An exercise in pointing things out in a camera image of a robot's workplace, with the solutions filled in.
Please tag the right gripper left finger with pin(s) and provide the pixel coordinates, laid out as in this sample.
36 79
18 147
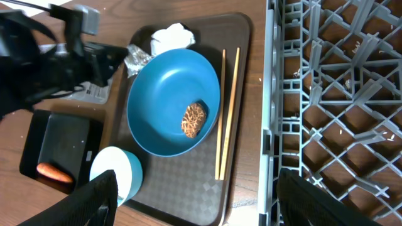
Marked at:
93 204

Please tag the white napkin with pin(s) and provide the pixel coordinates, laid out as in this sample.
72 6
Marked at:
176 36

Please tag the brown serving tray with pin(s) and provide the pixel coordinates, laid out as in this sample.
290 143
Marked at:
182 190

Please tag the orange carrot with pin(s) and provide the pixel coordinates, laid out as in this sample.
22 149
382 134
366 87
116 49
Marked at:
54 173

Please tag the wooden chopstick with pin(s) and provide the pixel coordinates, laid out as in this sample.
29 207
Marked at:
227 137
220 119

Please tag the dark blue plate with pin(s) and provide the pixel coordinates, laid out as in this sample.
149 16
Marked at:
159 96

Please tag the clear plastic bin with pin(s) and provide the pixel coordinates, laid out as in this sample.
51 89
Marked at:
91 93

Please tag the black tray bin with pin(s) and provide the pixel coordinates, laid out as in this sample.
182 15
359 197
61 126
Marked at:
67 142

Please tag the foil wrapper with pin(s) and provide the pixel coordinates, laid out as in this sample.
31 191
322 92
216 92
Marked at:
136 60

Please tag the left wooden chopstick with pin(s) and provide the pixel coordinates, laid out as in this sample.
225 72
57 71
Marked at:
220 119

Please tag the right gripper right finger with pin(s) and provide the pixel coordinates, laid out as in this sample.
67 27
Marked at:
301 203

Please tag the right wooden chopstick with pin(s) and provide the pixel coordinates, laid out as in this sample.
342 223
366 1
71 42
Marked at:
227 137

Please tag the grey dishwasher rack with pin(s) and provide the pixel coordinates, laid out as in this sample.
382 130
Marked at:
331 109

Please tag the light blue rice bowl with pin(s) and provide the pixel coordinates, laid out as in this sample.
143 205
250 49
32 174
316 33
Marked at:
127 167

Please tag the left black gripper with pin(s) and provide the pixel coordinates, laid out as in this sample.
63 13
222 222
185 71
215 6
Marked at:
84 62

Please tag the brown mushroom piece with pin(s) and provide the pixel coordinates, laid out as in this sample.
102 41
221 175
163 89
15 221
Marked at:
193 120

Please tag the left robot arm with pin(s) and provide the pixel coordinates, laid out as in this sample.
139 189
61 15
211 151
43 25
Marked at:
16 63

